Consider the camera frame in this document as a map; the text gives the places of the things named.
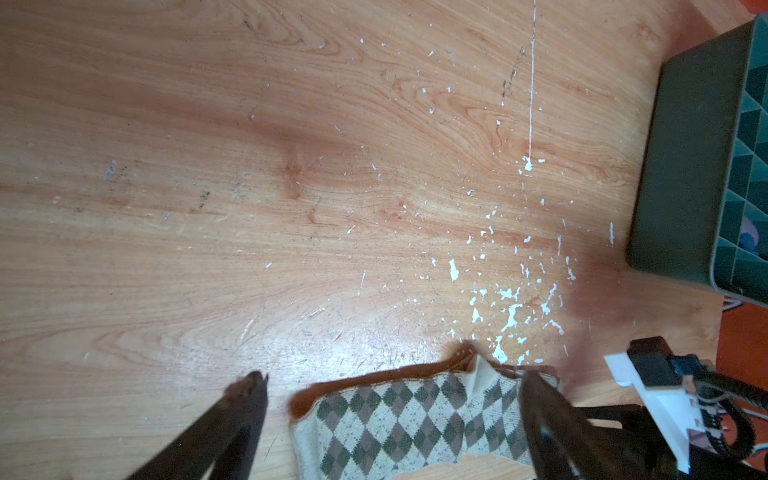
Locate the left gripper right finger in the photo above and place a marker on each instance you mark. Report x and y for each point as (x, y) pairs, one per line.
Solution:
(563, 443)

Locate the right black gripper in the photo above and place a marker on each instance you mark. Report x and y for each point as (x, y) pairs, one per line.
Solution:
(640, 440)

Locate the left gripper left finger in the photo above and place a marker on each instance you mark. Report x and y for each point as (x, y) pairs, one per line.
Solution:
(222, 442)

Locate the beige argyle sock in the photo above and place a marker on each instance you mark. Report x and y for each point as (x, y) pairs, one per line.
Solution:
(384, 424)

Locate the green plastic divider tray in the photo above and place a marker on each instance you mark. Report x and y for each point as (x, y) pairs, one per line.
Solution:
(705, 167)

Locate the purple sock with yellow cuff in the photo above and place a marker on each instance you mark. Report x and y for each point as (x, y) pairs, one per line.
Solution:
(749, 236)

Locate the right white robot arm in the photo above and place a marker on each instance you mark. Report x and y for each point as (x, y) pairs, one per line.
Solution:
(730, 431)

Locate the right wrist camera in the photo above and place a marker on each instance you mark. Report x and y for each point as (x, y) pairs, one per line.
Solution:
(664, 383)

